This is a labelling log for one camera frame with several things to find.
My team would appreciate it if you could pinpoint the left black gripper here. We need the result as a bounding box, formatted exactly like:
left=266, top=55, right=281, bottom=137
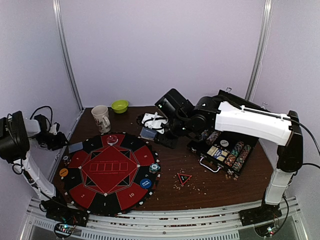
left=35, top=131, right=69, bottom=151

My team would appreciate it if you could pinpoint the single blue playing card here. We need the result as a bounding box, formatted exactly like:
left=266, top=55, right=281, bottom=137
left=68, top=142, right=83, bottom=154

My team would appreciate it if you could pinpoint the small poker chip stack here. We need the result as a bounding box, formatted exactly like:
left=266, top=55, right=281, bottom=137
left=62, top=155, right=70, bottom=166

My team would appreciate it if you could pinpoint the orange big blind button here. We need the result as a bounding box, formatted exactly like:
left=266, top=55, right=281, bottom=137
left=59, top=168, right=69, bottom=178

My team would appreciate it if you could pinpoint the blue playing card deck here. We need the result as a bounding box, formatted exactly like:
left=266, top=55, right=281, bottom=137
left=139, top=127, right=158, bottom=141

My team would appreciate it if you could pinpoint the teal poker chip stack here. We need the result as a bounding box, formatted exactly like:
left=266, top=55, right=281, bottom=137
left=149, top=163, right=161, bottom=174

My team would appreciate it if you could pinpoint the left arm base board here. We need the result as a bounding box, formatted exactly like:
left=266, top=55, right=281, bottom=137
left=45, top=209, right=89, bottom=239

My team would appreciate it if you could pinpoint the right arm base board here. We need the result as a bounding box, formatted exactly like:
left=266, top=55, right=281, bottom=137
left=239, top=207, right=283, bottom=238

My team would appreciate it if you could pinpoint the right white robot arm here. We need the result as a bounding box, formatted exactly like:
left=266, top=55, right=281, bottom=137
left=155, top=88, right=303, bottom=221

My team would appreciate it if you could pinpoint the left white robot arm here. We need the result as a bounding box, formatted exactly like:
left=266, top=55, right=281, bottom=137
left=0, top=110, right=62, bottom=201

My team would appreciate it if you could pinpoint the white round button in case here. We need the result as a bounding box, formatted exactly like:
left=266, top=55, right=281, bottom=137
left=220, top=139, right=229, bottom=148

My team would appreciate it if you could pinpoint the boxed card deck in case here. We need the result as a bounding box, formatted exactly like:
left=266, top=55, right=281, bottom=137
left=207, top=146, right=229, bottom=162

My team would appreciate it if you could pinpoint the black poker chip case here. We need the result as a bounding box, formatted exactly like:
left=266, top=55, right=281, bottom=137
left=187, top=90, right=258, bottom=180

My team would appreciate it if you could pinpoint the white printed mug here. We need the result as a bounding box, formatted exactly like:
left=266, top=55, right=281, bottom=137
left=91, top=105, right=111, bottom=134

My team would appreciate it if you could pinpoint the red black triangle token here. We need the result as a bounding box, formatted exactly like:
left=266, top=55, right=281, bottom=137
left=177, top=173, right=192, bottom=186

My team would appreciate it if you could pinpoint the clear dealer button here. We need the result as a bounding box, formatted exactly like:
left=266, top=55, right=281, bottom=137
left=106, top=135, right=119, bottom=146

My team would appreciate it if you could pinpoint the green bowl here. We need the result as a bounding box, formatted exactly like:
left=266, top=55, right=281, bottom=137
left=111, top=99, right=129, bottom=114

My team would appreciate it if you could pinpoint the round red black poker mat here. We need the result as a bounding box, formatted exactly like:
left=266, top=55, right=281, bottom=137
left=61, top=132, right=161, bottom=217

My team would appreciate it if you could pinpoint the poker chip row two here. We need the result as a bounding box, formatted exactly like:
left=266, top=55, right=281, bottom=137
left=232, top=144, right=252, bottom=172

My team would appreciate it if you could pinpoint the blue small blind button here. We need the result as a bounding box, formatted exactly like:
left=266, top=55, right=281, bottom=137
left=139, top=178, right=153, bottom=189

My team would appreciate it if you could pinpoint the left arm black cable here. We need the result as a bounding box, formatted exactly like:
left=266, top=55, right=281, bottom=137
left=6, top=105, right=55, bottom=126

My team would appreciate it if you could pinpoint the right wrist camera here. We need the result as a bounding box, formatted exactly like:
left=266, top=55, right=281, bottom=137
left=136, top=112, right=168, bottom=131

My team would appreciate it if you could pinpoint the chrome case handle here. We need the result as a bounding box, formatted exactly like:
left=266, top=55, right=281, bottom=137
left=198, top=155, right=222, bottom=173

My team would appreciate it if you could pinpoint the aluminium front rail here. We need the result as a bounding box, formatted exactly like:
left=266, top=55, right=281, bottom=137
left=24, top=197, right=301, bottom=240

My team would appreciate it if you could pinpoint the right aluminium post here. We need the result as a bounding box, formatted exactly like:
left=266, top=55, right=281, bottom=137
left=245, top=0, right=273, bottom=102

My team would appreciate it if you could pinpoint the aluminium post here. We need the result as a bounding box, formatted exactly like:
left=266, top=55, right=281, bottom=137
left=245, top=0, right=273, bottom=102
left=52, top=0, right=84, bottom=112

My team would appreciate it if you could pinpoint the left aluminium post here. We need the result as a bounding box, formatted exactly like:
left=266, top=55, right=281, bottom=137
left=52, top=0, right=84, bottom=112

